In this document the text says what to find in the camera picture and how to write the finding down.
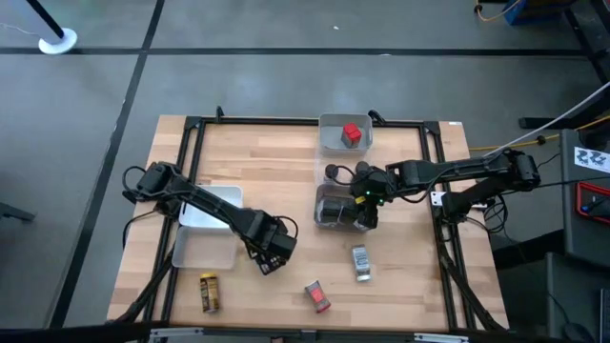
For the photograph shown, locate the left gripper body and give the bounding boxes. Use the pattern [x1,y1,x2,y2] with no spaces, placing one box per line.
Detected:
[245,223,277,262]

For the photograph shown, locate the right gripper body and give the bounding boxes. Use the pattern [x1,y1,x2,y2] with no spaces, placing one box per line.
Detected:
[355,171,395,211]

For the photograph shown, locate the smoked paprika tin red lid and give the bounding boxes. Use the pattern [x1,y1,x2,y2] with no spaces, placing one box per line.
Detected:
[304,278,333,314]

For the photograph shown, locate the clear plastic bin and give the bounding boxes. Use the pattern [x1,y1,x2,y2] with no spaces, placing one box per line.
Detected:
[317,111,375,156]
[313,183,381,234]
[314,154,382,190]

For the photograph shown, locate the grey-labelled spice jar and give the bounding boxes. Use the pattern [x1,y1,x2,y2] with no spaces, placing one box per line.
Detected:
[351,243,374,283]

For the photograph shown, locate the frosted white plastic bin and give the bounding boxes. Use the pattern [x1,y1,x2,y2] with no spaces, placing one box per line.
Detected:
[171,225,240,271]

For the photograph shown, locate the red cube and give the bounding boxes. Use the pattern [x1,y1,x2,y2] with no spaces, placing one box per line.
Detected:
[340,122,363,150]

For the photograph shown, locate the yellow-lidded brown spice jar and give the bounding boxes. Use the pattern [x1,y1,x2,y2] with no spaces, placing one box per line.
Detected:
[198,272,222,314]

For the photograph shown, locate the red-framed device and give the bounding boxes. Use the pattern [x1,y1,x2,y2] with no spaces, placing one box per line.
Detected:
[575,180,610,225]

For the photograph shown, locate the black bar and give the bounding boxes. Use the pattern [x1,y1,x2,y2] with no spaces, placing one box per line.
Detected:
[0,322,158,343]

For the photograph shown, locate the black equipment cabinet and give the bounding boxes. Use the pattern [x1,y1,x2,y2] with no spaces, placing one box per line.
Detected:
[559,128,610,268]

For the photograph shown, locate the white paper black marks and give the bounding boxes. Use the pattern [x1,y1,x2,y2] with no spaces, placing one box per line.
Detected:
[574,146,610,173]

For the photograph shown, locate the black computer mouse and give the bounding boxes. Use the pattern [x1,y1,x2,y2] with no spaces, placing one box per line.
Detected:
[564,321,595,343]

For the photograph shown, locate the blue box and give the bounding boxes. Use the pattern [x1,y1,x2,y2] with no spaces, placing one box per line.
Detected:
[503,0,573,26]

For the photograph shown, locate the black furniture leg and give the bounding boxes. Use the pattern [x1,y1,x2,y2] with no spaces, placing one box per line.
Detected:
[0,202,37,223]

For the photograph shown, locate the black stand legs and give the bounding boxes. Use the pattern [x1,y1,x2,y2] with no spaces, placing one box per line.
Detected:
[518,0,610,130]

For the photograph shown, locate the black pole white base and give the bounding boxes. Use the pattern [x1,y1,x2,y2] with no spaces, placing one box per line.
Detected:
[26,0,79,56]

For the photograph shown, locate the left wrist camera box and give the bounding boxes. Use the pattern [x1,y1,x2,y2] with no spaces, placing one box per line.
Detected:
[272,231,298,261]

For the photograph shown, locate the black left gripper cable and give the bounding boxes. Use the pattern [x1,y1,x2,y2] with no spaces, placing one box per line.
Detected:
[278,214,300,239]

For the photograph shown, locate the black metal table frame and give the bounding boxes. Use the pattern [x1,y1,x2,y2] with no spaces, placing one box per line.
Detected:
[107,105,509,334]

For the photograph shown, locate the silver metal bracket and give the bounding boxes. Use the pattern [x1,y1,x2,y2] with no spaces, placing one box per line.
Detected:
[150,327,192,340]
[413,333,471,343]

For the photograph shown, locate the black cable bundle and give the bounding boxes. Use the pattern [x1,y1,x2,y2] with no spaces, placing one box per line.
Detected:
[480,194,509,234]

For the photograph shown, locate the yellow floor cable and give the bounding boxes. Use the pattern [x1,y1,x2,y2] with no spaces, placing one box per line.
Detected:
[469,113,610,152]

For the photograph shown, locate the white floor cable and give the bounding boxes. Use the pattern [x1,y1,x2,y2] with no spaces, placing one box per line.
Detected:
[485,80,610,158]

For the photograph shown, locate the orange cable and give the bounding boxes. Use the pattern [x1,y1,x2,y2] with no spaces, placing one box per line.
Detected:
[474,0,509,23]

